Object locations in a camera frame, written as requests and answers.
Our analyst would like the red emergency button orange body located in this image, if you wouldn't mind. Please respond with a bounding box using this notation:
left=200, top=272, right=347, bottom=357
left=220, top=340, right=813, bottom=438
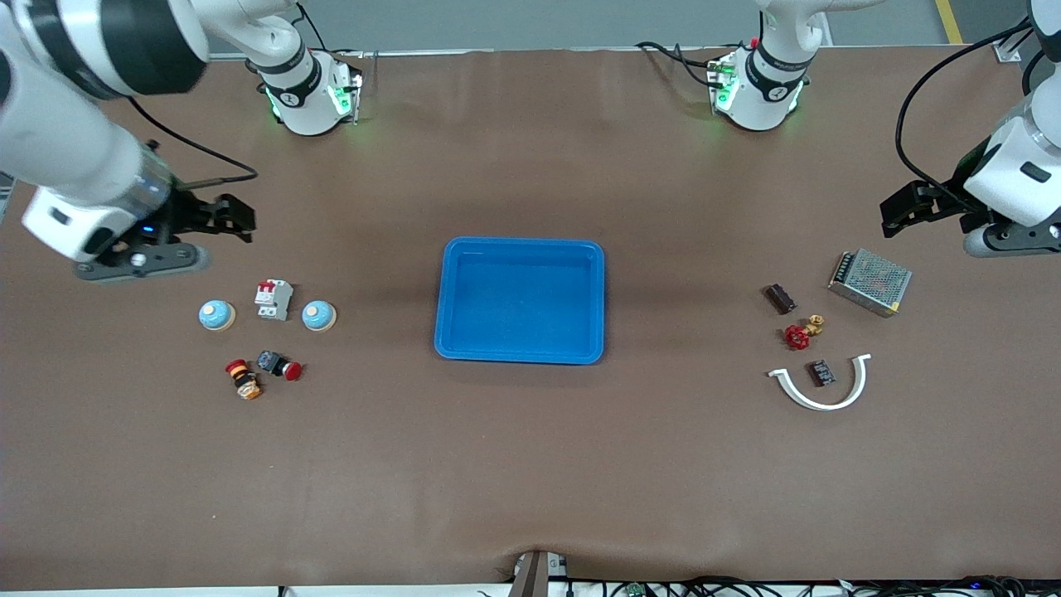
left=225, top=359, right=264, bottom=401

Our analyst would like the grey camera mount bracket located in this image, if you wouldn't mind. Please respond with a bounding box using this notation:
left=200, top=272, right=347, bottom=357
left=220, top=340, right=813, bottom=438
left=507, top=549, right=571, bottom=597

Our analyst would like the white circuit breaker red switch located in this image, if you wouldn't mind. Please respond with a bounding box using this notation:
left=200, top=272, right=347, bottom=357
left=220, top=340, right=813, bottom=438
left=254, top=279, right=294, bottom=322

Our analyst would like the red mushroom button black body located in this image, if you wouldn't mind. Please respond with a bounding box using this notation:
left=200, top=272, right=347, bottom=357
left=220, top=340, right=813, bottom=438
left=255, top=350, right=304, bottom=382

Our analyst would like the black cable bundle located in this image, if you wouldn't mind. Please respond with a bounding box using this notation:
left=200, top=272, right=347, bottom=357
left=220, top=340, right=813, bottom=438
left=572, top=575, right=1029, bottom=597

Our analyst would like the brass valve red handle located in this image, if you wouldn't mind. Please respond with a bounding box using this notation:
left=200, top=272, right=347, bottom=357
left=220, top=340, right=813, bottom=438
left=784, top=314, right=826, bottom=352

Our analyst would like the metal mesh power supply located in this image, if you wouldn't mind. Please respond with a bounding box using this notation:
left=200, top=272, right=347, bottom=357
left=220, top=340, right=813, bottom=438
left=827, top=248, right=913, bottom=318

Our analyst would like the black base cable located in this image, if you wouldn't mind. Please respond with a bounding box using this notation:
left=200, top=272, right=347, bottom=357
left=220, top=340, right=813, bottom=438
left=635, top=40, right=730, bottom=90
left=297, top=2, right=374, bottom=63

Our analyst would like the black left base cable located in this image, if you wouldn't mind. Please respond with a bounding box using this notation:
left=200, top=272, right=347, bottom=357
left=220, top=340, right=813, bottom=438
left=635, top=40, right=730, bottom=90

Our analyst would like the blue call bell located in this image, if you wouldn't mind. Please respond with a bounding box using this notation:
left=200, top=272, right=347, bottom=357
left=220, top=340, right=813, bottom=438
left=198, top=299, right=237, bottom=332
left=300, top=299, right=338, bottom=333

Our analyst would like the blue plastic tray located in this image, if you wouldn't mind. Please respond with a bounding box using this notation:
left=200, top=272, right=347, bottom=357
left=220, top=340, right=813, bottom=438
left=434, top=237, right=606, bottom=366

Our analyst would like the white curved pipe clamp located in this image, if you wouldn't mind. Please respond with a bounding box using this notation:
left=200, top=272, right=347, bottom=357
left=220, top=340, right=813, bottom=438
left=767, top=353, right=874, bottom=412

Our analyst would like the brown table cover mat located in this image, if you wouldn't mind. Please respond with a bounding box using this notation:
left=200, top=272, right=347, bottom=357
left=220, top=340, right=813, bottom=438
left=0, top=46, right=1061, bottom=591

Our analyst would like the black right base cable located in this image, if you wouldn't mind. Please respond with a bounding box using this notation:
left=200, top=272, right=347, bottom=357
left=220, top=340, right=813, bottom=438
left=297, top=2, right=374, bottom=63

